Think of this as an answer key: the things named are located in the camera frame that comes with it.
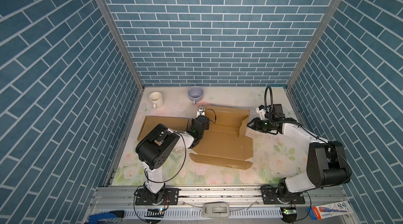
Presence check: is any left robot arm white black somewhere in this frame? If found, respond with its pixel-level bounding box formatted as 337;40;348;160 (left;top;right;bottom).
135;115;210;196

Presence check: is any white ceramic mug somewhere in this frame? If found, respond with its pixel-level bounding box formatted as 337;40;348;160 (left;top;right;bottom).
149;91;164;109

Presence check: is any lavender speckled ceramic cup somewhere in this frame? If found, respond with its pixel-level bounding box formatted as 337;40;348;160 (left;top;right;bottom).
187;86;204;104

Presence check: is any small green circuit board right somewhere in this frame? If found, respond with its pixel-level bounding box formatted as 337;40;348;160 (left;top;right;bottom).
282;208;298;215

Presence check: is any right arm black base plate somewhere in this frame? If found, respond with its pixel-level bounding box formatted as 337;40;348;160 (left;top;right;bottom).
260;186;305;205

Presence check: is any brown cardboard sheet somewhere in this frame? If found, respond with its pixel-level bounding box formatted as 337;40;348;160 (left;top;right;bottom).
190;105;254;170

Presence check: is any white slotted cable duct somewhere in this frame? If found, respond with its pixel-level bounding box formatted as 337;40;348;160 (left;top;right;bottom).
124;207;284;220

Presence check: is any blue tool at bottom left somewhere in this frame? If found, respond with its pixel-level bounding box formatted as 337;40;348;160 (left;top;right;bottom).
86;210;125;224

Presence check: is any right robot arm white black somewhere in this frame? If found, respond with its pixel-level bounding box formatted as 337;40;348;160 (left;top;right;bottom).
247;104;352;204

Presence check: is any brown cardboard box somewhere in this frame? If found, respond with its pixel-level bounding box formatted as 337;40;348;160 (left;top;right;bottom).
137;115;191;143

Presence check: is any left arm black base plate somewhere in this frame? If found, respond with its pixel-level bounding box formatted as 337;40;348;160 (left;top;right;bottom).
135;187;179;206

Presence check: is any white red blue carton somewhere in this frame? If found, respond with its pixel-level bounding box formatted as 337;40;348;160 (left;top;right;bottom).
306;201;353;220

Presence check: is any aluminium mounting rail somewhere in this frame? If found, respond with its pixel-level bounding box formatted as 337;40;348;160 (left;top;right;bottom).
89;185;347;212

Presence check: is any grey plastic handle clamp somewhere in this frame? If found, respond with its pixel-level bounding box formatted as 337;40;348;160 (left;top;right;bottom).
203;202;230;218

